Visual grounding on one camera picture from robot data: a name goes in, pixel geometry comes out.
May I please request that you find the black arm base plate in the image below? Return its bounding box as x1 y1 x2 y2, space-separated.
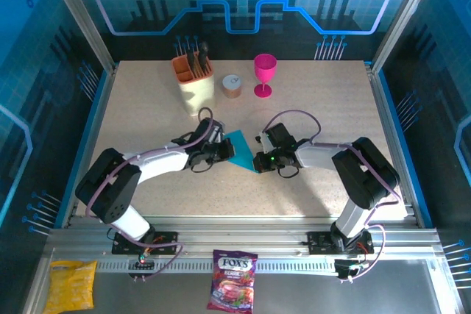
306 231 375 256
111 230 179 256

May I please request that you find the slotted grey cable duct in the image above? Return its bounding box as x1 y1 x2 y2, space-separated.
96 257 338 274

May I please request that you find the blue square paper sheet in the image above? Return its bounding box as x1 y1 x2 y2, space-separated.
224 129 261 175

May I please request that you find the aluminium table side rail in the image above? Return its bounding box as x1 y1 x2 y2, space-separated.
67 63 119 226
364 62 422 229

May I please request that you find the pink plastic goblet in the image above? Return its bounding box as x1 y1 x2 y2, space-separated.
252 53 277 99

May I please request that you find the black round-ended utensil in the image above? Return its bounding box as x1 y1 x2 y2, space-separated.
198 41 210 72

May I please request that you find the small control board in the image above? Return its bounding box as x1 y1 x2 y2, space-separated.
333 258 369 284
127 254 155 282

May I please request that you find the yellow snack bag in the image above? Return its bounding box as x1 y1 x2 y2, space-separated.
43 260 99 312

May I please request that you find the cream utensil holder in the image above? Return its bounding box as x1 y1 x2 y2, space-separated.
171 54 216 116

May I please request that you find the small round wooden tin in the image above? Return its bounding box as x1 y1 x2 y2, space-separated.
221 74 244 99

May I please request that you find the aluminium frame post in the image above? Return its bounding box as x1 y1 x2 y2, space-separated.
370 0 442 74
40 0 119 74

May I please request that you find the blue table edge strip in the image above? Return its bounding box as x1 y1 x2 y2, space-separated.
54 69 111 229
377 69 434 229

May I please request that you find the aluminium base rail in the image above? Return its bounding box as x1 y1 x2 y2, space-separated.
46 214 442 262

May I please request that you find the purple Fox's candy bag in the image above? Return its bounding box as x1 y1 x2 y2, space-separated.
206 249 259 312

